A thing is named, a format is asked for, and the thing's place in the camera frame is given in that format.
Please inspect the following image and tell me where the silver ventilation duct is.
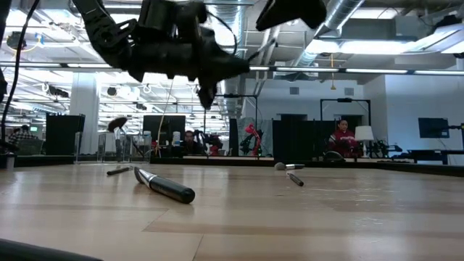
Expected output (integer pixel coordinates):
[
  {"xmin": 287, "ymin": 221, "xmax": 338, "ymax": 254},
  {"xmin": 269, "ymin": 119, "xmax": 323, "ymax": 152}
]
[{"xmin": 289, "ymin": 0, "xmax": 365, "ymax": 68}]

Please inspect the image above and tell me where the black portal frame stand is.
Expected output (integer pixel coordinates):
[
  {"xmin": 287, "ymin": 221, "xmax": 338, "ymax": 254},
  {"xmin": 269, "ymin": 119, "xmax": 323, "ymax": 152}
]
[
  {"xmin": 202, "ymin": 94, "xmax": 259, "ymax": 157},
  {"xmin": 319, "ymin": 97, "xmax": 372, "ymax": 128}
]

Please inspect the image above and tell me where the black desk monitor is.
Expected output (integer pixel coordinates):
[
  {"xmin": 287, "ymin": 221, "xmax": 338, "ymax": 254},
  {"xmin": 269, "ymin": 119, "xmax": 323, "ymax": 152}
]
[{"xmin": 142, "ymin": 115, "xmax": 186, "ymax": 146}]

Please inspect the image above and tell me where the thick-handled black makeup brush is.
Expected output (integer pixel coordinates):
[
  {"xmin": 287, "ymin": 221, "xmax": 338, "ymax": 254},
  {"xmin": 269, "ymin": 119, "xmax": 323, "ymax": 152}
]
[{"xmin": 133, "ymin": 165, "xmax": 196, "ymax": 205}]

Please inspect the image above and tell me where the large ceiling light panel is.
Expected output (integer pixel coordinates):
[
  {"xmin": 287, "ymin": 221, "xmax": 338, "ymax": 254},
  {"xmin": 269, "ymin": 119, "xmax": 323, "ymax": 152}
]
[{"xmin": 306, "ymin": 23, "xmax": 464, "ymax": 56}]

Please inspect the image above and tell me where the white building column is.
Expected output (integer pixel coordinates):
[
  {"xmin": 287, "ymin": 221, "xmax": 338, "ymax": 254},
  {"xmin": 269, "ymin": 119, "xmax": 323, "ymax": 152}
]
[{"xmin": 69, "ymin": 72, "xmax": 99, "ymax": 155}]

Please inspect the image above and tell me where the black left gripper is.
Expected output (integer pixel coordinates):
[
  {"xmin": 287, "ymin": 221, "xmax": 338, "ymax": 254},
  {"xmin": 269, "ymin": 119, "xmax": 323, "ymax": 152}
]
[{"xmin": 125, "ymin": 0, "xmax": 252, "ymax": 111}]

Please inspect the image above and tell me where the white shade table lamp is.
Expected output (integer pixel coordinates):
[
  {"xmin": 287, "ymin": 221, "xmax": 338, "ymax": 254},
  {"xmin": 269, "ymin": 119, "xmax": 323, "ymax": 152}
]
[{"xmin": 354, "ymin": 125, "xmax": 375, "ymax": 157}]

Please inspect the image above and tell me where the clear acrylic brush holder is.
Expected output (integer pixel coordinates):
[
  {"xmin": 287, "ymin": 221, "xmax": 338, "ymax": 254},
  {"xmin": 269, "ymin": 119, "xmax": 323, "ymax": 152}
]
[{"xmin": 74, "ymin": 130, "xmax": 153, "ymax": 164}]

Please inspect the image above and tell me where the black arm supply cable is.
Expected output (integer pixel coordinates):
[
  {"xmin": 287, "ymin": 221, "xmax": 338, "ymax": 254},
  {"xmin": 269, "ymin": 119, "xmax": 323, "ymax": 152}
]
[{"xmin": 0, "ymin": 0, "xmax": 41, "ymax": 153}]

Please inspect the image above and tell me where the black cable loop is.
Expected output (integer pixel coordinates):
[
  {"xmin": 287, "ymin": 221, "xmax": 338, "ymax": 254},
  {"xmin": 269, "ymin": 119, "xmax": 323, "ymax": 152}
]
[{"xmin": 323, "ymin": 150, "xmax": 346, "ymax": 162}]

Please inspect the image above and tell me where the black side table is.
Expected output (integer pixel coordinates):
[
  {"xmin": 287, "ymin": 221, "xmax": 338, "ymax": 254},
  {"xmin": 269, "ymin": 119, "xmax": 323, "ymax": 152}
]
[{"xmin": 391, "ymin": 148, "xmax": 464, "ymax": 164}]

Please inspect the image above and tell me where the fluffy white-tipped powder brush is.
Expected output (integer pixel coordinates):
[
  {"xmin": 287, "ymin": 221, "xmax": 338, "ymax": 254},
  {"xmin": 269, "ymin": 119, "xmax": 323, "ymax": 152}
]
[{"xmin": 273, "ymin": 162, "xmax": 306, "ymax": 172}]

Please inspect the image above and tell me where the black ceiling device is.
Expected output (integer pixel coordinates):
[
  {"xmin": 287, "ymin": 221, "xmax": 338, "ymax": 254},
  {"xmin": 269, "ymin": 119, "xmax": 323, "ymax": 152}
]
[{"xmin": 6, "ymin": 30, "xmax": 28, "ymax": 50}]

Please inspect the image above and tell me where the dark wall monitor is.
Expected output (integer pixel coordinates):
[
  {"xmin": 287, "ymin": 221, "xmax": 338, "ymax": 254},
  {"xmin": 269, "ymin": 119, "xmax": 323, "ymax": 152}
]
[{"xmin": 418, "ymin": 117, "xmax": 450, "ymax": 139}]

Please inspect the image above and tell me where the long ceiling light strip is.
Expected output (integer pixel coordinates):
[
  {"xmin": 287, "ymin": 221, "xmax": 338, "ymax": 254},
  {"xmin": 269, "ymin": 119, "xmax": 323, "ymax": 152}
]
[{"xmin": 0, "ymin": 62, "xmax": 464, "ymax": 76}]

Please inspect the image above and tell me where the person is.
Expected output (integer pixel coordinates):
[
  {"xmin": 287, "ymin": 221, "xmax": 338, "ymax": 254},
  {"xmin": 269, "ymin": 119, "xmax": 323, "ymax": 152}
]
[
  {"xmin": 328, "ymin": 119, "xmax": 360, "ymax": 159},
  {"xmin": 180, "ymin": 130, "xmax": 204, "ymax": 157},
  {"xmin": 7, "ymin": 124, "xmax": 37, "ymax": 146}
]

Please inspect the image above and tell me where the wide black partition panel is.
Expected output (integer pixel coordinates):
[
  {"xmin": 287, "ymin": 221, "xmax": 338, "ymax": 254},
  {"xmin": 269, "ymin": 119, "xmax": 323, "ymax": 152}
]
[{"xmin": 271, "ymin": 119, "xmax": 336, "ymax": 160}]

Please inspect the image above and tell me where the fan makeup brush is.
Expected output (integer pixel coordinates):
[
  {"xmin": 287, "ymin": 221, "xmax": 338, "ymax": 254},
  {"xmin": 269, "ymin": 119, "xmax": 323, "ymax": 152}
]
[{"xmin": 107, "ymin": 116, "xmax": 126, "ymax": 162}]

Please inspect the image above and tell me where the corrugated silver duct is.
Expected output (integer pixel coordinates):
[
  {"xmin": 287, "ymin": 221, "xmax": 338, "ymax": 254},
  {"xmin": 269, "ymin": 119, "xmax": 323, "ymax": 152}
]
[{"xmin": 217, "ymin": 0, "xmax": 247, "ymax": 117}]

